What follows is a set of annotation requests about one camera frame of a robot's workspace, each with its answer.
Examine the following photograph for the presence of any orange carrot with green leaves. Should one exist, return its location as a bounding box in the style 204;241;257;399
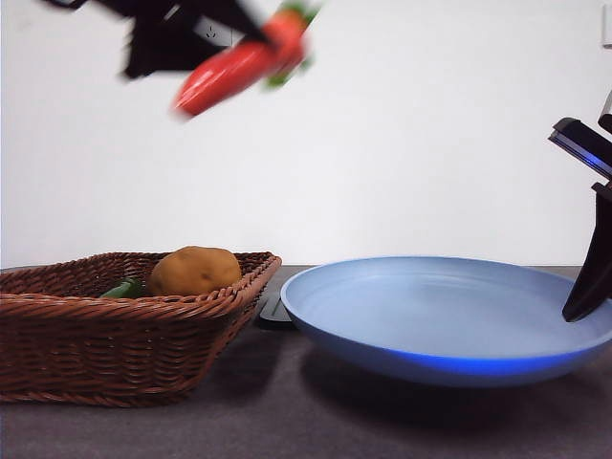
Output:
170;0;322;121

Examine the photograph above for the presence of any blue round plate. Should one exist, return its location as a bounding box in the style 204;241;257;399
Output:
279;255;612;388

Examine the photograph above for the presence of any yellow-brown potato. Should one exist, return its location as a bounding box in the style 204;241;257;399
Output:
145;245;243;297

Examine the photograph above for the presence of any green pepper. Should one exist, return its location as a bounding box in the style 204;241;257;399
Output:
98;278;144;300

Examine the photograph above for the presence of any black flat tray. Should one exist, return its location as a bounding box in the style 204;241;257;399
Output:
259;295;295;331

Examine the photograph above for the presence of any brown wicker basket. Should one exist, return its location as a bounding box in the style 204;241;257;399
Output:
0;251;282;409

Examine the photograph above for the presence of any white wall socket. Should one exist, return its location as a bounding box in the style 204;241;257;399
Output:
191;13;240;50

